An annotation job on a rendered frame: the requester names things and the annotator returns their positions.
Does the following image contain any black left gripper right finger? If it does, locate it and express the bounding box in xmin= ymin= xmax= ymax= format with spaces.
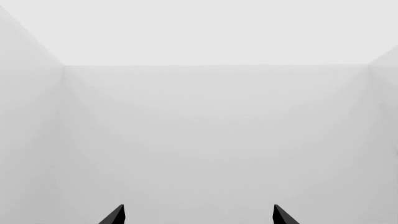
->
xmin=272 ymin=203 xmax=300 ymax=224

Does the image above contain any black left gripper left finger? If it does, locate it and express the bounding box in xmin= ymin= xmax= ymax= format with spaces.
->
xmin=98 ymin=203 xmax=126 ymax=224

